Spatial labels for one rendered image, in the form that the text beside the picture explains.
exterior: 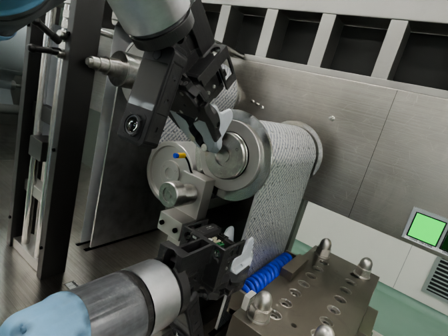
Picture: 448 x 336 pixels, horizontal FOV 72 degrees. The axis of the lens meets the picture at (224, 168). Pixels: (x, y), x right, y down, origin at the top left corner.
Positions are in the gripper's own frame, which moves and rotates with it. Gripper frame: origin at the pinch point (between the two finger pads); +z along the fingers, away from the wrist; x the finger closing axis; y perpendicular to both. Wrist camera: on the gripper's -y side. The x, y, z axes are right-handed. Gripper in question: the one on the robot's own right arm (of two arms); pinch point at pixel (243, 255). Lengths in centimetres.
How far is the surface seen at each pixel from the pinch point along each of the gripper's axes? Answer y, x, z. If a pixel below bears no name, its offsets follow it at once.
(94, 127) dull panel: -2, 93, 30
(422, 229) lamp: 9.2, -23.4, 29.3
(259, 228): 4.6, -0.3, 2.8
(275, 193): 11.0, -0.3, 4.8
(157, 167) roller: 8.3, 21.7, -2.4
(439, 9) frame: 51, -11, 30
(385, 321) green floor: -109, -36, 213
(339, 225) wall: -69, 27, 263
